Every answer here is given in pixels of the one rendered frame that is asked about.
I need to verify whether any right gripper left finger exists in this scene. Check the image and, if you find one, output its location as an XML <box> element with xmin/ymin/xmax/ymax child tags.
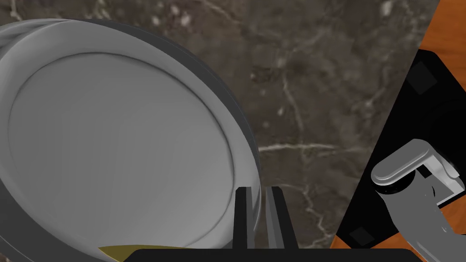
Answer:
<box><xmin>232</xmin><ymin>186</ymin><xmax>255</xmax><ymax>250</ymax></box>

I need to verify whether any grey round plate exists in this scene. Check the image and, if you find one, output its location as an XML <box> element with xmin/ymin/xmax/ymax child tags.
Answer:
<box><xmin>0</xmin><ymin>18</ymin><xmax>263</xmax><ymax>262</ymax></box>

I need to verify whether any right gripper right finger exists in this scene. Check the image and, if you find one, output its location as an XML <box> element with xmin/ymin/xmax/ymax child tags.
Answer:
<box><xmin>265</xmin><ymin>186</ymin><xmax>300</xmax><ymax>250</ymax></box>

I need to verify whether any yellow flat piece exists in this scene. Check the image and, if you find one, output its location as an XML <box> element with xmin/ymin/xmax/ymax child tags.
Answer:
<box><xmin>97</xmin><ymin>244</ymin><xmax>192</xmax><ymax>262</ymax></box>

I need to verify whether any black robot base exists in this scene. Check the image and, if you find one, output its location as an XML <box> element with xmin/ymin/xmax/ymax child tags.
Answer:
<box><xmin>334</xmin><ymin>48</ymin><xmax>466</xmax><ymax>252</ymax></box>

